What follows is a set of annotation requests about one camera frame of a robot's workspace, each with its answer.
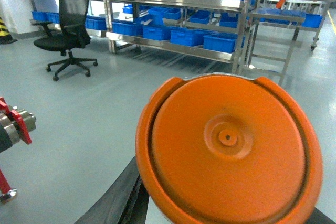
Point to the red metal clamp bracket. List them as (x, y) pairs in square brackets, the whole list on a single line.
[(16, 123)]

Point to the yellow black striped bollard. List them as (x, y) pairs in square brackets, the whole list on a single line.
[(6, 37)]

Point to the small stainless steel table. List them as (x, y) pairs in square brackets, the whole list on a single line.
[(270, 17)]

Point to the black office chair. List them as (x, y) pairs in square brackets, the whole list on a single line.
[(72, 20)]

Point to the orange cylindrical cap 4680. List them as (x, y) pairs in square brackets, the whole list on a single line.
[(221, 148)]

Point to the stainless steel shelf rack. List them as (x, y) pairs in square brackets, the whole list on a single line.
[(176, 25)]

